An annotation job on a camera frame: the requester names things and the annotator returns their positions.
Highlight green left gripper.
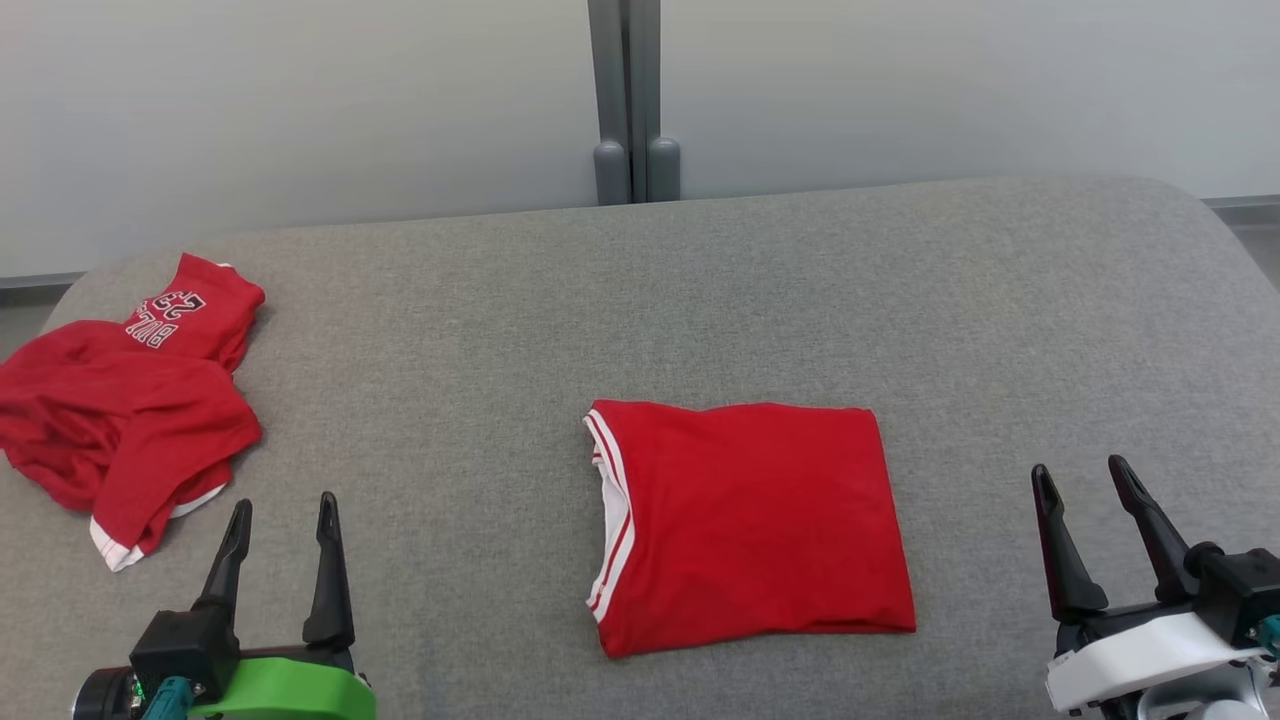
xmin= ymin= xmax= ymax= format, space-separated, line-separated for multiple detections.
xmin=190 ymin=491 xmax=378 ymax=720

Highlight left teal-plug camera cable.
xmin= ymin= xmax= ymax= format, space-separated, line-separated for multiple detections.
xmin=140 ymin=676 xmax=196 ymax=720

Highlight red jersey with striped trim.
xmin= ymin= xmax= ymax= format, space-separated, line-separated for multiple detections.
xmin=583 ymin=400 xmax=918 ymax=659

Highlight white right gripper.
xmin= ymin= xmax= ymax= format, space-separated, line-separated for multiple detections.
xmin=1031 ymin=455 xmax=1266 ymax=716

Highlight red shorts with white stripe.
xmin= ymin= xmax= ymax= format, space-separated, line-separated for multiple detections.
xmin=0 ymin=252 xmax=267 ymax=573

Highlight grey partition post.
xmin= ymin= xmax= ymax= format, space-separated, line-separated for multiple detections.
xmin=587 ymin=0 xmax=682 ymax=206

